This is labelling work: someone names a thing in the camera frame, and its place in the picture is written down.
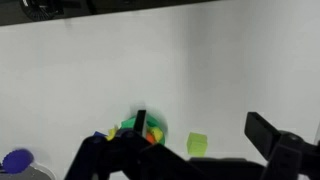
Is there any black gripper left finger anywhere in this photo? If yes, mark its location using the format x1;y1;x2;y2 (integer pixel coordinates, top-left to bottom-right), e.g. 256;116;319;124
64;109;208;180

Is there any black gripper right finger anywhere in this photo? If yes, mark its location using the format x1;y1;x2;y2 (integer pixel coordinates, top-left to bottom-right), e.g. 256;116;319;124
244;112;320;180

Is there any dark green toy block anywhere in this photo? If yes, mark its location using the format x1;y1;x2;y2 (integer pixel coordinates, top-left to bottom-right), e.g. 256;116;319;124
120;117;137;130

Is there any blue toy block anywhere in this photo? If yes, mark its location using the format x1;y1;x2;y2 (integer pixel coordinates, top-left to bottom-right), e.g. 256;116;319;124
93;130;108;139

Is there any yellow star toy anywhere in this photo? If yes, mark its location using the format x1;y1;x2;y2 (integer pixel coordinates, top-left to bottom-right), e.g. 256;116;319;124
105;125;119;142

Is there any orange toy piece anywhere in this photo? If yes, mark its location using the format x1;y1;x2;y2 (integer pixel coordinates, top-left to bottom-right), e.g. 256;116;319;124
145;132;156;145

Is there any yellow toy piece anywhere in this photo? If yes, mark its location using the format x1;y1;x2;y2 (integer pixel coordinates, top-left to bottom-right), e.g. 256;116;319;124
146;125;164;142

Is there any green plastic bowl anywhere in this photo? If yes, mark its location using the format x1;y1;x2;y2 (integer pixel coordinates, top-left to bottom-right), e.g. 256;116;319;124
120;113;169;146

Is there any light green toy block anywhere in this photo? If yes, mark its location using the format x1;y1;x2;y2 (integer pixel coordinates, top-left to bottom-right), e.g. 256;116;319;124
186;132;209;158

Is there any grey metal plate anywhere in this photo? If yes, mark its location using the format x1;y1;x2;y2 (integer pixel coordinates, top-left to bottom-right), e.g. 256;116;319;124
0;162;57;180

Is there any purple round lid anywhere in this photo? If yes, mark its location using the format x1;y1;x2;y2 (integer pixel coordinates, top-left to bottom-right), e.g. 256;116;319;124
1;148;35;175

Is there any black ribbed round knob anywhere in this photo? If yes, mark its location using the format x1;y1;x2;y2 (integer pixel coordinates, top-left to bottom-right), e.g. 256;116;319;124
23;0;64;22

